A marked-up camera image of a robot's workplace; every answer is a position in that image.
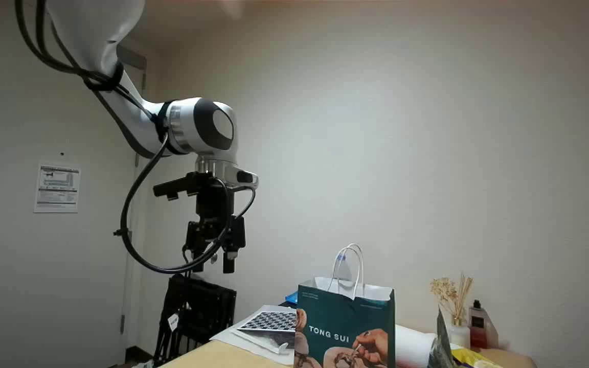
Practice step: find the black white checkered board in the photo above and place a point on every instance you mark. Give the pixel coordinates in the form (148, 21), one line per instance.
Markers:
(269, 321)

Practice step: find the white paper towel roll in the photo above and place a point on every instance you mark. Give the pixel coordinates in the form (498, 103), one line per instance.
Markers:
(414, 348)

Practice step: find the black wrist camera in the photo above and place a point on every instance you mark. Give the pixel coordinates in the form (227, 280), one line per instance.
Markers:
(175, 184)

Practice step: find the blue wipes pack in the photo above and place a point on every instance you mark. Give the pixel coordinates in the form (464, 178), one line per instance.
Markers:
(292, 299)

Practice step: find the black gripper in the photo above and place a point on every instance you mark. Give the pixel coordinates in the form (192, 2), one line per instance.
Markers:
(214, 231)

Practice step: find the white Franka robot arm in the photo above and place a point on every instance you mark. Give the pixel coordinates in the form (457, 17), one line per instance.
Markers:
(194, 125)

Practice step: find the yellow flat item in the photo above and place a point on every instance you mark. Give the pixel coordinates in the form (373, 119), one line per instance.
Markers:
(476, 358)

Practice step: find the black plastic crate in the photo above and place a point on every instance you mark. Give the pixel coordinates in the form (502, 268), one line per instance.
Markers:
(195, 318)

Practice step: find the white printed wall notice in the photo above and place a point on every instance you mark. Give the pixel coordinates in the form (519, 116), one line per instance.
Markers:
(58, 189)

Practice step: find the dark red bottle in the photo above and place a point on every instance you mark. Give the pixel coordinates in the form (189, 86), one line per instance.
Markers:
(480, 328)

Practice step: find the reed diffuser with sticks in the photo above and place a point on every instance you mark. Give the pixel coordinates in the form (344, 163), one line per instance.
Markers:
(454, 304)

